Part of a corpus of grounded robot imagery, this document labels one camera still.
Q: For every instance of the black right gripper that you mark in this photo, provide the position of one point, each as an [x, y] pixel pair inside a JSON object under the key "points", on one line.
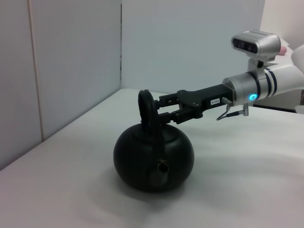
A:
{"points": [[209, 97]]}

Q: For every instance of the black round teapot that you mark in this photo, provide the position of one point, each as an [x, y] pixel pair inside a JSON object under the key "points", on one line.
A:
{"points": [[142, 161]]}

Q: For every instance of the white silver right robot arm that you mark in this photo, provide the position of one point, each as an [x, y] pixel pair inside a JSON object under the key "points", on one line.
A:
{"points": [[285, 80]]}

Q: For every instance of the pink round object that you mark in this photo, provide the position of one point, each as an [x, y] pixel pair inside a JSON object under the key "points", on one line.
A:
{"points": [[283, 50]]}

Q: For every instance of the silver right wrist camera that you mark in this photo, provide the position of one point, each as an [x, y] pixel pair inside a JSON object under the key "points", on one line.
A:
{"points": [[259, 45]]}

